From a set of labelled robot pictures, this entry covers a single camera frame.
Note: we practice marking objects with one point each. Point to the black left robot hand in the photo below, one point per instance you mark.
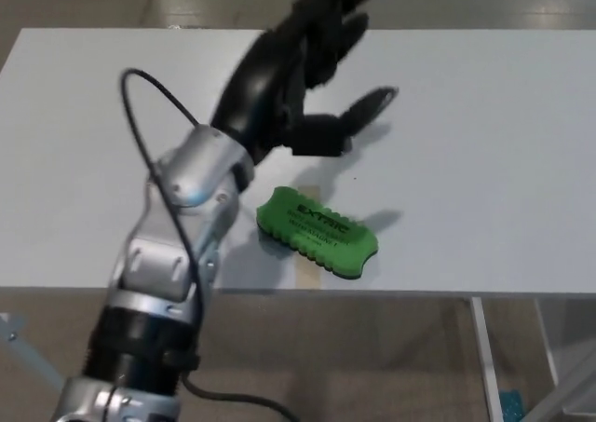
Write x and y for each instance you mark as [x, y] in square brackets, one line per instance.
[265, 82]

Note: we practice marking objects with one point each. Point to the green whiteboard eraser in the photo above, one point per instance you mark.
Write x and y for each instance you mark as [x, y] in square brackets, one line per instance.
[321, 235]

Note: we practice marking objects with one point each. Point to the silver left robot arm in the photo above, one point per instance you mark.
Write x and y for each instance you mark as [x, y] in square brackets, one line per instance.
[195, 161]

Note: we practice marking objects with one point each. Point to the beige masking tape strip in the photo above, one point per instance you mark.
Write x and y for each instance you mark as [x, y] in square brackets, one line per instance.
[309, 275]

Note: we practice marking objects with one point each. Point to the white table leg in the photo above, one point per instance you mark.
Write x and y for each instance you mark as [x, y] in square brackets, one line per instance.
[485, 361]
[545, 343]

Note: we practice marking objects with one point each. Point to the teal perforated object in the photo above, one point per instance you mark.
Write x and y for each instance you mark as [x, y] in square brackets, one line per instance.
[511, 405]

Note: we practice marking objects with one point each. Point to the grey metal bar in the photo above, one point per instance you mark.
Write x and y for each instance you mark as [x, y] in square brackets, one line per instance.
[575, 391]

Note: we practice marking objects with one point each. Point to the grey metal stand frame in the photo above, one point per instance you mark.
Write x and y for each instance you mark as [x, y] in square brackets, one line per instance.
[28, 352]

